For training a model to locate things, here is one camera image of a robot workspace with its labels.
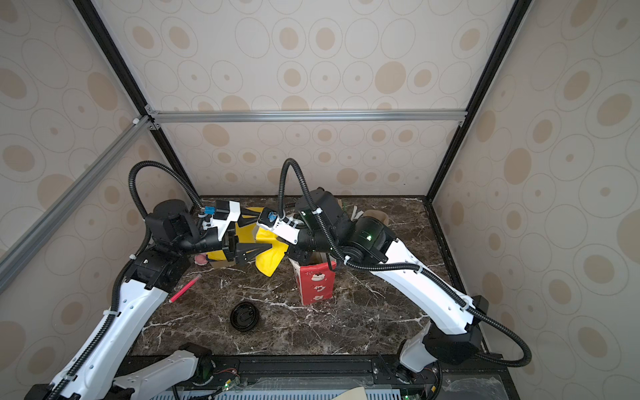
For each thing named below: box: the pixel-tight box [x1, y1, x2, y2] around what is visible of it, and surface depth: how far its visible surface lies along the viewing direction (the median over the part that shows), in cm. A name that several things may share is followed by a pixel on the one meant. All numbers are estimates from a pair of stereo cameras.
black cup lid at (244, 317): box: [230, 301, 260, 333], surface depth 82 cm
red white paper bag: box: [288, 257, 338, 305], surface depth 74 cm
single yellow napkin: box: [255, 227, 290, 278], surface depth 61 cm
